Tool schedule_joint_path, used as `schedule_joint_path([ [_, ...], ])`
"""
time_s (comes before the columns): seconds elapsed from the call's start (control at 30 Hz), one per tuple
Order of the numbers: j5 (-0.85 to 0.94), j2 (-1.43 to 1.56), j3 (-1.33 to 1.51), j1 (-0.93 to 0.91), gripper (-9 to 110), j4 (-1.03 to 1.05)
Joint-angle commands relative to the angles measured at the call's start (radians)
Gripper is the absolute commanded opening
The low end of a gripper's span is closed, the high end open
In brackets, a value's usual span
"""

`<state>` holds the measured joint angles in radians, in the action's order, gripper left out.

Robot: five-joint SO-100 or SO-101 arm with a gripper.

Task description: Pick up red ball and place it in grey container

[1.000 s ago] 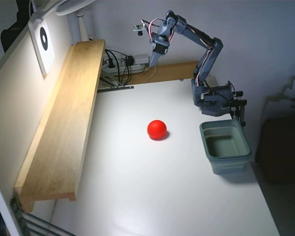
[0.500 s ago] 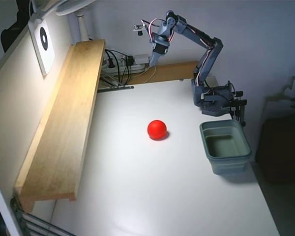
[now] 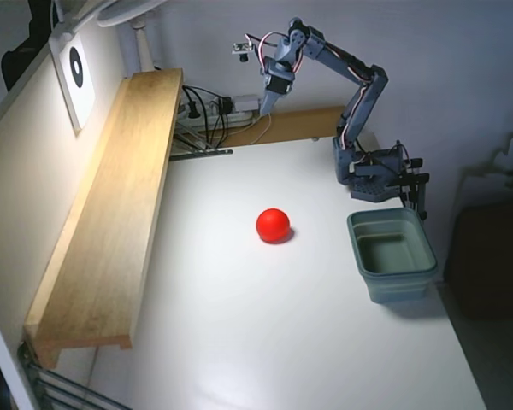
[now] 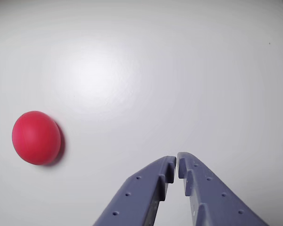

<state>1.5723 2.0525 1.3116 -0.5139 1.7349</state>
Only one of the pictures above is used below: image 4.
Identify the red ball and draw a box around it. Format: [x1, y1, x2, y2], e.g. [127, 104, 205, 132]
[11, 110, 62, 166]

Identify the blue-grey gripper finger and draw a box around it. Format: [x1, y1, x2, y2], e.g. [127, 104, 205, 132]
[176, 152, 270, 226]
[92, 155, 177, 226]

